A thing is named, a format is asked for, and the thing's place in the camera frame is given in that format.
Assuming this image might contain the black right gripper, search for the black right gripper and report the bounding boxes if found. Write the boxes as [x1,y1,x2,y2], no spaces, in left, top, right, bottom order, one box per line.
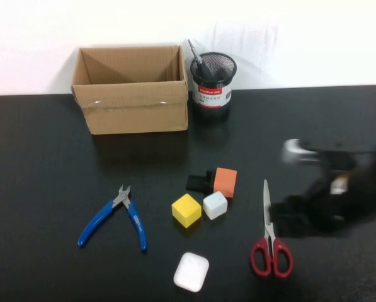
[268,174,354,239]

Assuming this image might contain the red handled scissors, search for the red handled scissors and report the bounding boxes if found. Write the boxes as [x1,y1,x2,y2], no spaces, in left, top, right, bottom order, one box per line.
[249,179,294,279]

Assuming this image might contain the blue handled cutting pliers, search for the blue handled cutting pliers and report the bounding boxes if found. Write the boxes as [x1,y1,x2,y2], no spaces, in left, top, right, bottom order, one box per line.
[77,184,148,252]

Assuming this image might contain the orange block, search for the orange block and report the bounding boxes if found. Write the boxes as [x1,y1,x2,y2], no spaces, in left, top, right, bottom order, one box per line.
[212,167,238,199]

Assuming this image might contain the white cube block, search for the white cube block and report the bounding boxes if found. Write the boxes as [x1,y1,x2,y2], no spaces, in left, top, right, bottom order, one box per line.
[202,191,229,221]

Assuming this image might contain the black block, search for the black block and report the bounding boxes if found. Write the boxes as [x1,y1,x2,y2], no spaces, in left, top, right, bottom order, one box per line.
[185,170,216,193]

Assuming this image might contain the yellow cube block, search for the yellow cube block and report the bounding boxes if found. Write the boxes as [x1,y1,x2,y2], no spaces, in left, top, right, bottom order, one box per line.
[171,193,203,229]

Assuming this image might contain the flat white rounded block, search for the flat white rounded block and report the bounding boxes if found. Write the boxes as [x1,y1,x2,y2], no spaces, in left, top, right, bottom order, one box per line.
[173,252,210,293]

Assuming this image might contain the black mesh pen holder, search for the black mesh pen holder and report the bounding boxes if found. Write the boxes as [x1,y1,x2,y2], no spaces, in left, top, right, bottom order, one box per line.
[190,52,237,119]

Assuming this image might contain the brown cardboard box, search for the brown cardboard box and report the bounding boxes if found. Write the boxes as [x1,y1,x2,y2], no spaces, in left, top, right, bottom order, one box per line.
[70,45,189,135]

